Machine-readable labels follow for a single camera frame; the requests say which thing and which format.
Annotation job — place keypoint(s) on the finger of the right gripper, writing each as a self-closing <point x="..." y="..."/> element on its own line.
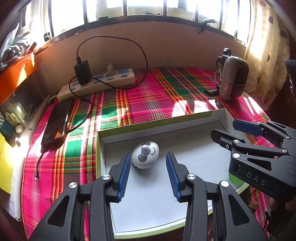
<point x="224" y="139"/>
<point x="250" y="128"/>

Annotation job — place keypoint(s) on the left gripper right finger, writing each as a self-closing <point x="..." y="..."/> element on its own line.
<point x="177" y="173"/>

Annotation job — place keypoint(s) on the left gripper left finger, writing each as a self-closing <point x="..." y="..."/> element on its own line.
<point x="120" y="173"/>

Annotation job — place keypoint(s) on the white panda face gadget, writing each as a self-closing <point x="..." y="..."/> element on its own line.
<point x="145" y="155"/>

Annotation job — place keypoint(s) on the person's right hand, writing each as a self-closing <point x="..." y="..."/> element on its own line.
<point x="273" y="204"/>

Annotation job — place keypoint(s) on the shallow green white cardboard box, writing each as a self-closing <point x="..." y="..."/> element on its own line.
<point x="149" y="206"/>

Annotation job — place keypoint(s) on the small black dongle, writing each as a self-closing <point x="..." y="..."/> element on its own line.
<point x="212" y="92"/>

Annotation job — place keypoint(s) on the grey portable speaker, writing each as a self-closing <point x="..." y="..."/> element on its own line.
<point x="233" y="76"/>

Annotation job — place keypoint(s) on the black smartphone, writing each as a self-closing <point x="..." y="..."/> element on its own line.
<point x="57" y="125"/>

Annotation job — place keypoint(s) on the plaid bed cloth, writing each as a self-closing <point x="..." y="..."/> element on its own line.
<point x="161" y="93"/>

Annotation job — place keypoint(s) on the spotted cream curtain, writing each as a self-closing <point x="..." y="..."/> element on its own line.
<point x="268" y="46"/>

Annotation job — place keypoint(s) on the white power strip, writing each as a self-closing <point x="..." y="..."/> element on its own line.
<point x="121" y="78"/>

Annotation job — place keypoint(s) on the yellow box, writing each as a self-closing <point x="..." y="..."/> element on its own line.
<point x="6" y="165"/>

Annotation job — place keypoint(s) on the potted plant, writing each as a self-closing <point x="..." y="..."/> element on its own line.
<point x="18" y="43"/>

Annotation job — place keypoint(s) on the black charger with cable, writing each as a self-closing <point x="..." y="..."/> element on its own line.
<point x="83" y="74"/>

